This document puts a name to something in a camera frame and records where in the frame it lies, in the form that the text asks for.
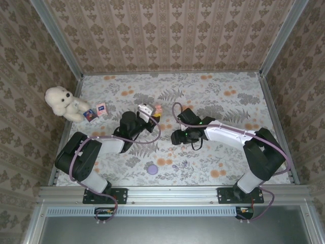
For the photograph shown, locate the grey metal panel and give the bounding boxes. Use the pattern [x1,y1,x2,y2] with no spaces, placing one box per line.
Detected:
[38,216,312,244]

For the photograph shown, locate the black right gripper cable loop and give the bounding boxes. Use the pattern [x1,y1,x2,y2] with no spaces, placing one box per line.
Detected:
[190,138,203,151]

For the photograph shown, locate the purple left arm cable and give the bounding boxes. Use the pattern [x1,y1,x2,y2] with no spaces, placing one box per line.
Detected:
[68,115,162,226]

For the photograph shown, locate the aluminium mounting beam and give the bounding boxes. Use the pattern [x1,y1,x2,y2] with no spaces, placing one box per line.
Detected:
[38,185,313,204]

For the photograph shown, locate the small blue box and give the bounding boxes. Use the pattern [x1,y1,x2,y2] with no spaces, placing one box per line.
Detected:
[83,108,99,123]

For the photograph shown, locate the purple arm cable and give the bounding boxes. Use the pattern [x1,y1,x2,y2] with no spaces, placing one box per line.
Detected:
[172,102,293,226]
[68,115,162,226]

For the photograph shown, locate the aluminium frame post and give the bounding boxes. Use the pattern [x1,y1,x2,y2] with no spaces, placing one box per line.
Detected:
[258,0,310,76]
[30,0,84,79]

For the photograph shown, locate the white teddy bear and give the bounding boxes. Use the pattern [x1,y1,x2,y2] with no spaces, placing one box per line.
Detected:
[44,85,90,123]

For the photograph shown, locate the black connector module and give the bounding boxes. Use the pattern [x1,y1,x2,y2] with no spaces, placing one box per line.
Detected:
[235,206,254,221]
[94,207,114,221]

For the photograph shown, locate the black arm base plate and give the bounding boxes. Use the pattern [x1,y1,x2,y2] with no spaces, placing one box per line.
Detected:
[82,187,128,205]
[216,187,265,205]

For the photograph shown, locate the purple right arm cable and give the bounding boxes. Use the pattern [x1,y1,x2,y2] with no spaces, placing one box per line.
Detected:
[172,102,293,226]

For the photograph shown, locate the small pink box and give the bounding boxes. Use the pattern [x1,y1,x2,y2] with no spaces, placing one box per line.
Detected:
[95,102,108,115]

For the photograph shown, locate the grey slotted cable duct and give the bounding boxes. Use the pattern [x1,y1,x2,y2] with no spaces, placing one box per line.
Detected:
[47,206,238,217]

